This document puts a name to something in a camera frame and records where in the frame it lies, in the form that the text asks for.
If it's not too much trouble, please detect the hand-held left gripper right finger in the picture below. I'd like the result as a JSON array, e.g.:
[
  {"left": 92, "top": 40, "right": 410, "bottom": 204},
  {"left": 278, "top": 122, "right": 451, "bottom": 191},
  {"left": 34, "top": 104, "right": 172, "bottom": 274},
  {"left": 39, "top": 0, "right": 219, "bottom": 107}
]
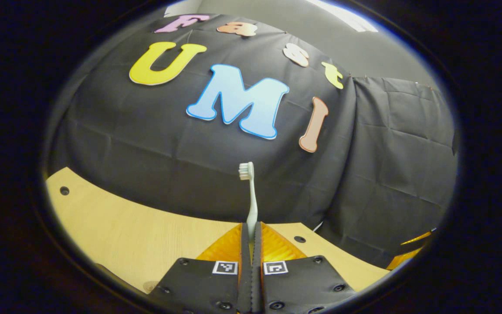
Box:
[{"left": 251, "top": 222, "right": 357, "bottom": 314}]

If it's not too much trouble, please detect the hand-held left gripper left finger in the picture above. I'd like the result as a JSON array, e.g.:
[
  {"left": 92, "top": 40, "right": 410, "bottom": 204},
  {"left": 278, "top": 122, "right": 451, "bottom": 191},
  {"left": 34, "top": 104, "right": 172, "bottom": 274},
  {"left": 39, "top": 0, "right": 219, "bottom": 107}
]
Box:
[{"left": 149, "top": 222, "right": 251, "bottom": 314}]

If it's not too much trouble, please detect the white toothbrush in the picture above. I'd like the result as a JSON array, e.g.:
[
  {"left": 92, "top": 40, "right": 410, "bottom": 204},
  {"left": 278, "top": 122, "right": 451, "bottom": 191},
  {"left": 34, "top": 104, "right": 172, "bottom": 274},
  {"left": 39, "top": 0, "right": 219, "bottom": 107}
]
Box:
[{"left": 238, "top": 162, "right": 259, "bottom": 239}]

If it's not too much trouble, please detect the black backdrop cloth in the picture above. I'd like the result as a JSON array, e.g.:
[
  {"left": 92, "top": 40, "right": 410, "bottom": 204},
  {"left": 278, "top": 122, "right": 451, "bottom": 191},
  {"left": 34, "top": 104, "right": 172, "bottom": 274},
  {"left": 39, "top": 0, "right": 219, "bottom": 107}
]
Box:
[{"left": 46, "top": 13, "right": 458, "bottom": 269}]

